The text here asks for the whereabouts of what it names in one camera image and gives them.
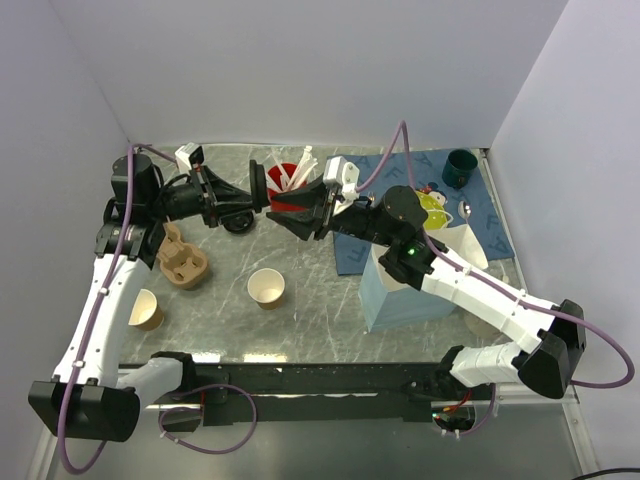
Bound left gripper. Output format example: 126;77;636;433
147;164;261;228

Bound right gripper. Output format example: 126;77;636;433
266;171;396;247

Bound black cup lid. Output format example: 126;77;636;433
223;213;254;235
249;159;270;213

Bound brown paper cup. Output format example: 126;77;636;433
128;289;164;332
247;268;286;310

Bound light blue paper bag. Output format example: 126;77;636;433
359;224;488;332

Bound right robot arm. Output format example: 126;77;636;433
267;180;585;399

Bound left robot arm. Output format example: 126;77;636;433
28;153;269;442

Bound white wrapped straws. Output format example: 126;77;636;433
266;145;318;193

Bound red straw holder cup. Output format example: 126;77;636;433
267;161;317;198

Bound cardboard cup carrier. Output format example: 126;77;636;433
156;223;209;290

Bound yellow dotted plate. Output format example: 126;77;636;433
416;191;451;231

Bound silver spoon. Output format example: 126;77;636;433
458;201;472;224

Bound dark green mug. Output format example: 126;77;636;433
442;149;478;189

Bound blue letter-print cloth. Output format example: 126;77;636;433
333;149;515;276

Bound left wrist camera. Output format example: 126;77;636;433
174;142;205;174

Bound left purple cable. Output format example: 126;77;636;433
56;143;181;475

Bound purple cable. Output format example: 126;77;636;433
56;143;181;475
357;119;636;436

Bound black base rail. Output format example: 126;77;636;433
134;348;501;429

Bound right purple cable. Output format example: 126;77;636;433
357;119;636;436

